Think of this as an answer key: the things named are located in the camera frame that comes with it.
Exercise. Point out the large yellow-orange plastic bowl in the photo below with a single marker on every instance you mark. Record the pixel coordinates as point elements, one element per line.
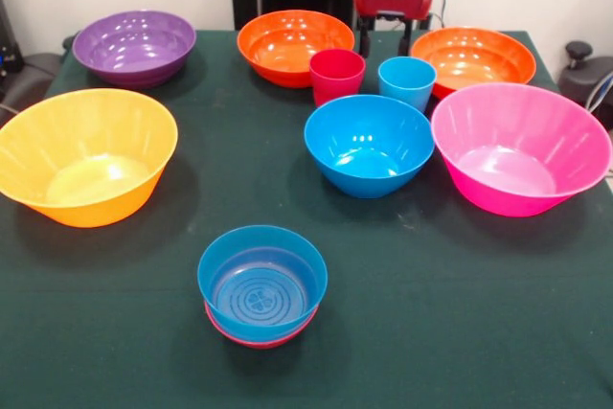
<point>86,141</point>

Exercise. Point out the opaque blue plastic bowl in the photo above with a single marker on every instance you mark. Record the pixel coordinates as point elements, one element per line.
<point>369,141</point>

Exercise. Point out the blue plastic cup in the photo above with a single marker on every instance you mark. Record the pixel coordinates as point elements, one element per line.
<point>407,81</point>

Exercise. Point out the dark green tablecloth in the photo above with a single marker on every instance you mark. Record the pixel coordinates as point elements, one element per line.
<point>479,332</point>

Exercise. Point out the orange plastic bowl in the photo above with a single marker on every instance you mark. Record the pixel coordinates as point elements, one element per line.
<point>268,66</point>
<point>479,59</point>

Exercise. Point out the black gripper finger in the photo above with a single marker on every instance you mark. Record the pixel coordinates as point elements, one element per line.
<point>365,38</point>
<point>406,38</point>

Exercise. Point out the black round equipment with knob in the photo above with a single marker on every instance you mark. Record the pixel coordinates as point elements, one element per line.
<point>582,78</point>

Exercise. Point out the large pink plastic bowl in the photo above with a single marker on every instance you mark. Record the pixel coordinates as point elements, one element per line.
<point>517,141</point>

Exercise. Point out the red plastic cup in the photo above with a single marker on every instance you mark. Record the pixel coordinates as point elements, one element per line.
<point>335,83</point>

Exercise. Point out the small red plastic bowl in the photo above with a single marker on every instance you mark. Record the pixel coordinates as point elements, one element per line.
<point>261,342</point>

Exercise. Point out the small translucent blue bowl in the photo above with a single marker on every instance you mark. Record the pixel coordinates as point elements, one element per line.
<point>230,256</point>

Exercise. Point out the purple plastic bowl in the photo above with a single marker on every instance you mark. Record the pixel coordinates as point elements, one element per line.
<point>158,71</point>

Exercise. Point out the black equipment box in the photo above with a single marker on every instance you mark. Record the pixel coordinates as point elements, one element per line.
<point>7,54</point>

